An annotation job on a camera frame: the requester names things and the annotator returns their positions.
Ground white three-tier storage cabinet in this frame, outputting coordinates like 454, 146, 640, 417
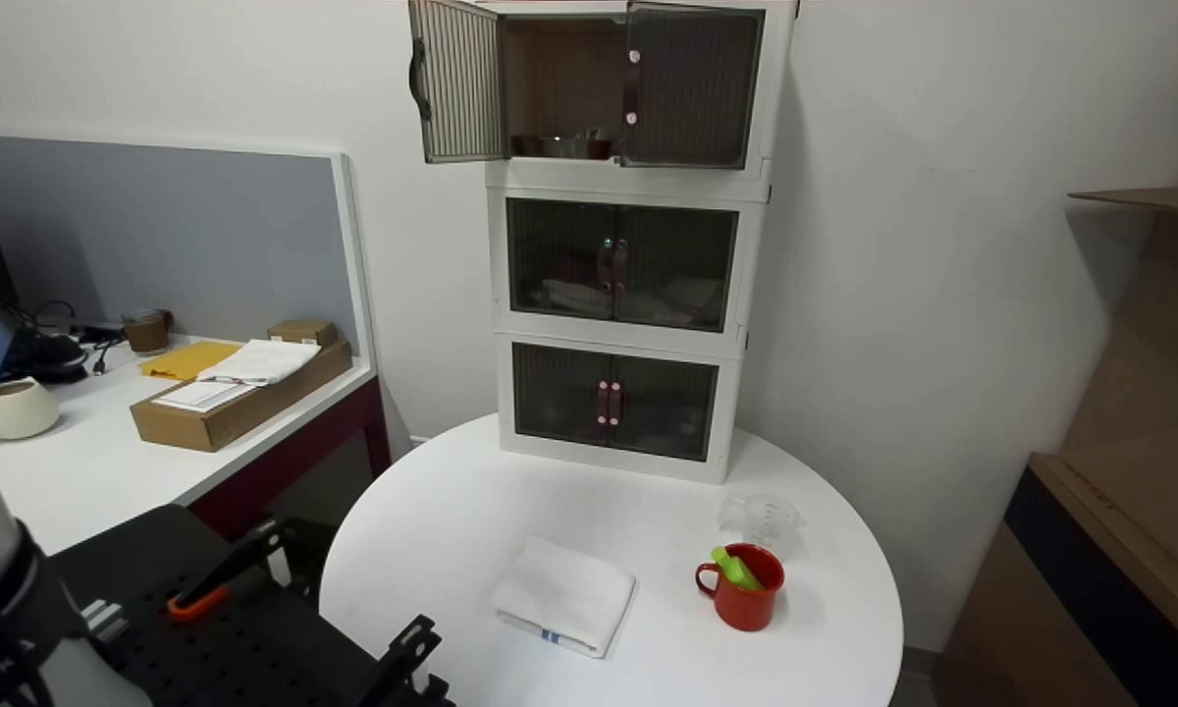
496, 0, 801, 482

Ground white round table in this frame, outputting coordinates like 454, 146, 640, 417
319, 417, 901, 707

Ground white folded cloth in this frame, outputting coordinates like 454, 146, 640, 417
490, 540, 636, 655

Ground clear plastic cup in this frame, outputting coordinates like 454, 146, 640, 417
718, 497, 801, 558

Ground green object in mug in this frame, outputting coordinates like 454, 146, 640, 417
709, 546, 757, 589

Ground red mug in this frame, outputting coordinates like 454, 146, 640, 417
693, 542, 785, 633

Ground long brown cardboard box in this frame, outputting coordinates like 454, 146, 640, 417
129, 342, 353, 452

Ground white papers on box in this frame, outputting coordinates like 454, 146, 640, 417
161, 339, 319, 413

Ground black orange clamp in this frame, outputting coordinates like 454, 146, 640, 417
163, 524, 294, 624

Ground yellow padded envelope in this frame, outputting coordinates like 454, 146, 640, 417
142, 342, 235, 383

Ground white desk with partition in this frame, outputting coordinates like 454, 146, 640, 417
0, 126, 395, 562

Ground brown paper cup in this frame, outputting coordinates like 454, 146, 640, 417
127, 309, 172, 355

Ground stacked cardboard boxes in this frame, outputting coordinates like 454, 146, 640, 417
934, 113, 1178, 707

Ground cream ceramic mug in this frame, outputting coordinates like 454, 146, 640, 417
0, 377, 61, 442

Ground black cables on desk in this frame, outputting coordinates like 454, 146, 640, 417
13, 307, 129, 384

